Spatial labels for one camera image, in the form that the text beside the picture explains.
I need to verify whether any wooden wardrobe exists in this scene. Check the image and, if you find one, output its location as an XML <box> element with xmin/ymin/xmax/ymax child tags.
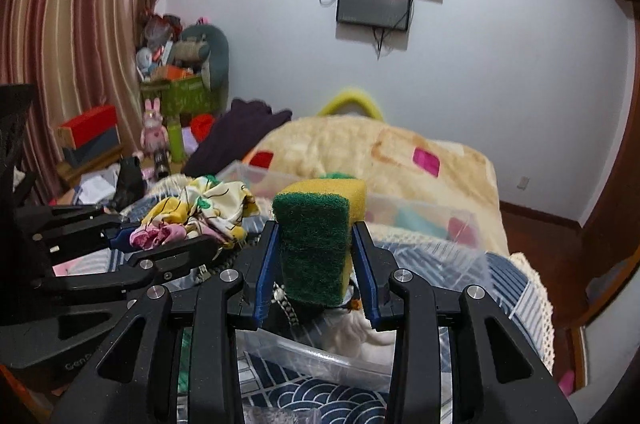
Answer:
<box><xmin>565</xmin><ymin>0</ymin><xmax>640</xmax><ymax>355</ymax></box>

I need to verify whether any striped red curtain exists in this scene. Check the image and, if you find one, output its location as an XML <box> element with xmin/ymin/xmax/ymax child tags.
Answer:
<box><xmin>0</xmin><ymin>0</ymin><xmax>193</xmax><ymax>205</ymax></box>

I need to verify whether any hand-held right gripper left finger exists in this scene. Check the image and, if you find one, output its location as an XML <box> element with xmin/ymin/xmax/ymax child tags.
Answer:
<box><xmin>50</xmin><ymin>220</ymin><xmax>281</xmax><ymax>424</ymax></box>

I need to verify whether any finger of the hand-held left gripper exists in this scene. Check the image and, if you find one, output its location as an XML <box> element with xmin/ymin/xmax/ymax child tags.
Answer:
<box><xmin>14</xmin><ymin>203</ymin><xmax>147</xmax><ymax>257</ymax></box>
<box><xmin>32</xmin><ymin>234</ymin><xmax>219</xmax><ymax>305</ymax></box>

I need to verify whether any green and yellow sponge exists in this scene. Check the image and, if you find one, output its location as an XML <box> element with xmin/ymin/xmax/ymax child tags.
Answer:
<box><xmin>271</xmin><ymin>178</ymin><xmax>368</xmax><ymax>308</ymax></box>

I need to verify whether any dark purple cloth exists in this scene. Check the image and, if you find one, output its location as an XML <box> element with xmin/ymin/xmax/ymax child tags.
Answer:
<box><xmin>180</xmin><ymin>98</ymin><xmax>293</xmax><ymax>177</ymax></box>

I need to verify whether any metal chain strap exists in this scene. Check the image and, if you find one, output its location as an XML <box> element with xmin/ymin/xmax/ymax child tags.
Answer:
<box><xmin>271</xmin><ymin>281</ymin><xmax>302</xmax><ymax>330</ymax></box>

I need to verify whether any black bag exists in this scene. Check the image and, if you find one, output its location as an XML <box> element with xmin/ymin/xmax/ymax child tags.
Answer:
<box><xmin>111</xmin><ymin>155</ymin><xmax>148</xmax><ymax>211</ymax></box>

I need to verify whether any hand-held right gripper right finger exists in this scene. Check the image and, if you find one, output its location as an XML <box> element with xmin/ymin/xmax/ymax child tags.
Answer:
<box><xmin>350</xmin><ymin>220</ymin><xmax>581</xmax><ymax>424</ymax></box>

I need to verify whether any green storage box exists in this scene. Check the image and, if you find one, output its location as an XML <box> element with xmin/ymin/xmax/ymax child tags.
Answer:
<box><xmin>140</xmin><ymin>74</ymin><xmax>226</xmax><ymax>117</ymax></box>

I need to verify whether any clear plastic storage box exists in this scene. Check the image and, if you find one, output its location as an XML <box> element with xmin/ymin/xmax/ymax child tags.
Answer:
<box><xmin>215</xmin><ymin>159</ymin><xmax>497</xmax><ymax>407</ymax></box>

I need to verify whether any white fluffy cloth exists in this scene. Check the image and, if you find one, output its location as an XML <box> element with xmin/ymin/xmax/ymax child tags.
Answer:
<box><xmin>322</xmin><ymin>301</ymin><xmax>397</xmax><ymax>357</ymax></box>

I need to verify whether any teal cloth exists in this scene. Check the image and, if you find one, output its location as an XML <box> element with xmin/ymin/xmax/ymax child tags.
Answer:
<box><xmin>394</xmin><ymin>205</ymin><xmax>437</xmax><ymax>236</ymax></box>

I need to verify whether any floral patterned cloth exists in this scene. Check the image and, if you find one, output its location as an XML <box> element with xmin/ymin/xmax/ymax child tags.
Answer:
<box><xmin>129</xmin><ymin>176</ymin><xmax>262</xmax><ymax>252</ymax></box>

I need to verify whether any pink bunny doll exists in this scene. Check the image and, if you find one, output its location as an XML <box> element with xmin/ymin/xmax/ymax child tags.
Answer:
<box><xmin>140</xmin><ymin>98</ymin><xmax>172</xmax><ymax>161</ymax></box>

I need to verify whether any beige fluffy patchwork blanket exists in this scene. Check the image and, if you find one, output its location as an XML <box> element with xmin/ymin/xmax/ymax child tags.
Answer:
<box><xmin>242</xmin><ymin>114</ymin><xmax>502</xmax><ymax>225</ymax></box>

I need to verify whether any green bottle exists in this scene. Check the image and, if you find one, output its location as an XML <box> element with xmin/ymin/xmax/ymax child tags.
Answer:
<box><xmin>167</xmin><ymin>125</ymin><xmax>187</xmax><ymax>164</ymax></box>

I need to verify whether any red and grey shoe box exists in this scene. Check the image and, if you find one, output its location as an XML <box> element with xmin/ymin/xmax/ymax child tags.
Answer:
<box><xmin>56</xmin><ymin>105</ymin><xmax>125</xmax><ymax>170</ymax></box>

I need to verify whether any grey plush toy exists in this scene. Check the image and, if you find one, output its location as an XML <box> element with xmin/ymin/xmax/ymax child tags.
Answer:
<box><xmin>177</xmin><ymin>19</ymin><xmax>231</xmax><ymax>92</ymax></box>

